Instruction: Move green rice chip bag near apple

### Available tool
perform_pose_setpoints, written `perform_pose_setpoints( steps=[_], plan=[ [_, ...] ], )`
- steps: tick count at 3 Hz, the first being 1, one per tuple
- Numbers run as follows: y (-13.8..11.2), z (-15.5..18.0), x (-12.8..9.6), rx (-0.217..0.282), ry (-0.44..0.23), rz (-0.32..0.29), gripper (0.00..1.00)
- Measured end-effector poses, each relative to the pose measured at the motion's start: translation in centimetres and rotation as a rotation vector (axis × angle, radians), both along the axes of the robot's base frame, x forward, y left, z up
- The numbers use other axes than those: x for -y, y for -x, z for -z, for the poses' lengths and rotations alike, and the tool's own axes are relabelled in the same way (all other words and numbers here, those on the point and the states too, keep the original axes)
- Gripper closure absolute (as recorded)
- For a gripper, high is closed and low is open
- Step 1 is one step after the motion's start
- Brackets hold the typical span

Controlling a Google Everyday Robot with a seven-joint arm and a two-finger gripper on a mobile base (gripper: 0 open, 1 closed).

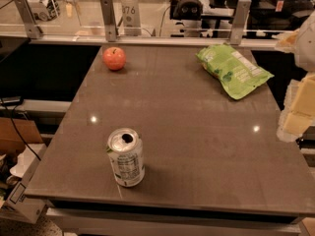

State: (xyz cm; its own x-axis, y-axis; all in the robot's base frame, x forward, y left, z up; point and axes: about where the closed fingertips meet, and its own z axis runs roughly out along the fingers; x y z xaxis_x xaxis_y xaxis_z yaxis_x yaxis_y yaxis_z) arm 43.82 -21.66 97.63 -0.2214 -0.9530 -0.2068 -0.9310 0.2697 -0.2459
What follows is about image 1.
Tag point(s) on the green rice chip bag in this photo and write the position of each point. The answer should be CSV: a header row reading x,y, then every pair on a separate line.
x,y
237,75

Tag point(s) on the metal bracket post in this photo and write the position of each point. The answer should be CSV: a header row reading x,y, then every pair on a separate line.
x,y
33,31
109,21
239,21

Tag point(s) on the white green soda can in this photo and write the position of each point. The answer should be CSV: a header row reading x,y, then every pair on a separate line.
x,y
125,152

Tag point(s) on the black cat-shaped object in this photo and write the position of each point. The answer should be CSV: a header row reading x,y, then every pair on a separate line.
x,y
186,10

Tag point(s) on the right metal bracket post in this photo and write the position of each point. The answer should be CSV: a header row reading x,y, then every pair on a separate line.
x,y
239,21

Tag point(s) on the middle metal bracket post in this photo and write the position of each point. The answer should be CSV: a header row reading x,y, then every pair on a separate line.
x,y
109,21

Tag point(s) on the left metal bracket post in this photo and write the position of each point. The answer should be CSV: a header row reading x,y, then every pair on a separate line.
x,y
33,31

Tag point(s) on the white machine behind glass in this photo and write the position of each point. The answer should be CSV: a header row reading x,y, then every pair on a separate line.
x,y
44,10

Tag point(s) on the red apple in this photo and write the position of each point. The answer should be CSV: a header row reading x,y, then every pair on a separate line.
x,y
114,58

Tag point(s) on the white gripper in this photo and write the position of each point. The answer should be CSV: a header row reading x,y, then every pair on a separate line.
x,y
307,46

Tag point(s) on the white numbered sign 376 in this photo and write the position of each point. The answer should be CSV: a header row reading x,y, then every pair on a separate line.
x,y
131,17

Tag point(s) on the cardboard box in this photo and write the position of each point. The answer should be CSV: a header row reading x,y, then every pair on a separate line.
x,y
14,134

